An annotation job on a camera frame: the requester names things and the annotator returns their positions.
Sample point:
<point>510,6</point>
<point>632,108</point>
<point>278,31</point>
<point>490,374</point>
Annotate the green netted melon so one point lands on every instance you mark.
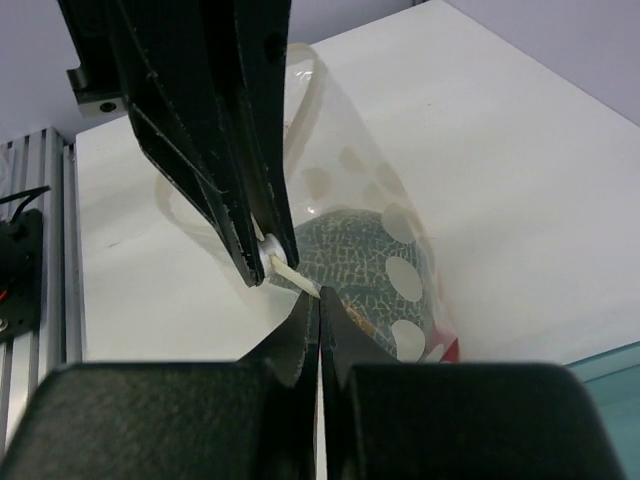
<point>379,279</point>

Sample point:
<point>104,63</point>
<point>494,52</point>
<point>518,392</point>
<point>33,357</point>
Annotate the clear dotted zip bag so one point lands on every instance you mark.
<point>331,162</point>

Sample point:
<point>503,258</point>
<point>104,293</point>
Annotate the wrinkled red fruit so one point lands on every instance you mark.
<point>443,346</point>

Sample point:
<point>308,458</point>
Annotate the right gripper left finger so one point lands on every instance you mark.
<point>253,418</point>

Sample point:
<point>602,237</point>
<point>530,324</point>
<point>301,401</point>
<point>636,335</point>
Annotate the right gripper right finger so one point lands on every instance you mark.
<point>385,419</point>

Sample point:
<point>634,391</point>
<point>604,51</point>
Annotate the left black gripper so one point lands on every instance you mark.
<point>176,65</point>

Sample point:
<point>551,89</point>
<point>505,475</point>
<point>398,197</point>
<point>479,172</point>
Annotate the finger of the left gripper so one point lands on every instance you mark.
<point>247,47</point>

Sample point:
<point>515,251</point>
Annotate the aluminium mounting rail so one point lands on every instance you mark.
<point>42,312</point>

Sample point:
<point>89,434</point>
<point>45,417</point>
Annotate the teal plastic tray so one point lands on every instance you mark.
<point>612,379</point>

